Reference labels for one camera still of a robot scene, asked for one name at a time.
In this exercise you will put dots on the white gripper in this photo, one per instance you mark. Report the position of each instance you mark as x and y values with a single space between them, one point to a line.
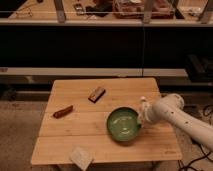
143 111

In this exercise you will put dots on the green ceramic bowl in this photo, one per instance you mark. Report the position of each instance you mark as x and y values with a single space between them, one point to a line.
122 124

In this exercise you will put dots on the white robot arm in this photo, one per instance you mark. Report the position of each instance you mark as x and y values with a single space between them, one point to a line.
170 109

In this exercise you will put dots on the brown rectangular block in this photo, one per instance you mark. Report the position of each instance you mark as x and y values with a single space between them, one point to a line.
96 94

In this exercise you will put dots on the wooden table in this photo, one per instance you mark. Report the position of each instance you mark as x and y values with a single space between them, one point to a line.
85 126

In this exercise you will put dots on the white folded cloth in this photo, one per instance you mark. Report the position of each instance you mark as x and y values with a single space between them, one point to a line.
81 158

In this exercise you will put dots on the brown sausage-shaped toy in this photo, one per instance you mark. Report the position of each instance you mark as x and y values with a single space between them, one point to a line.
63 112

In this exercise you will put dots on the brown tray on shelf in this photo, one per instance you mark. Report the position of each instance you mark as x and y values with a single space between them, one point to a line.
136 8

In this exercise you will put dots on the long metal shelf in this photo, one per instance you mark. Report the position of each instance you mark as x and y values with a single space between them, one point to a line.
194 13

